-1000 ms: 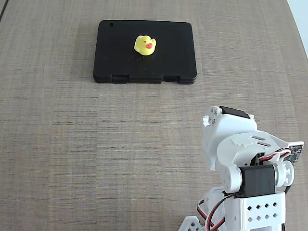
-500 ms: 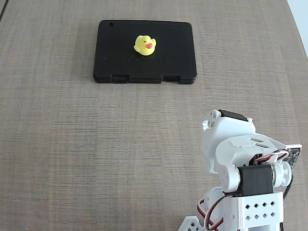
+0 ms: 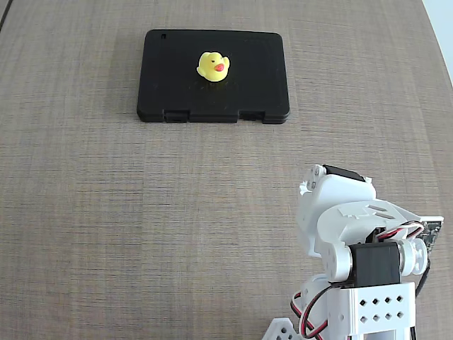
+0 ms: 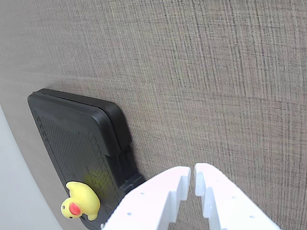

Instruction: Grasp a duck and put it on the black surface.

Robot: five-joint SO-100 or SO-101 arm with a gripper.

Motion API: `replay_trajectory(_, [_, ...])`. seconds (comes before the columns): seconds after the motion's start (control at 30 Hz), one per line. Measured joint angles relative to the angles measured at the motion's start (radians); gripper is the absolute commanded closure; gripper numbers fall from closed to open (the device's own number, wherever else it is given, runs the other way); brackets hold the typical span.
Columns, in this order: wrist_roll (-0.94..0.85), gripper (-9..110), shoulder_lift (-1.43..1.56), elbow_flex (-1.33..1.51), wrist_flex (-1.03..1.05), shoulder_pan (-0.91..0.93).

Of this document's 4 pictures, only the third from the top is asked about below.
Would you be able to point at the black plastic case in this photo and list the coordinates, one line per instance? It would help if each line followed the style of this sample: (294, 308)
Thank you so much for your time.
(170, 81)

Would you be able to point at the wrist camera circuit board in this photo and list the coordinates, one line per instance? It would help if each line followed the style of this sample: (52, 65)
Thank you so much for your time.
(432, 235)

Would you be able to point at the yellow rubber duck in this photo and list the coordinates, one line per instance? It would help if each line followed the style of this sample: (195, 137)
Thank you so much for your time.
(210, 69)

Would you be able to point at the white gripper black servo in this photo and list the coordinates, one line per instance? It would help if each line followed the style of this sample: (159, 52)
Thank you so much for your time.
(348, 189)

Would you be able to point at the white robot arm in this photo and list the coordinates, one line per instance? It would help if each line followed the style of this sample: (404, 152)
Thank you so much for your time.
(371, 262)

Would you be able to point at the white perforated base piece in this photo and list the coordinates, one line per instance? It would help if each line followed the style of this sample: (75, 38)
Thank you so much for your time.
(281, 329)

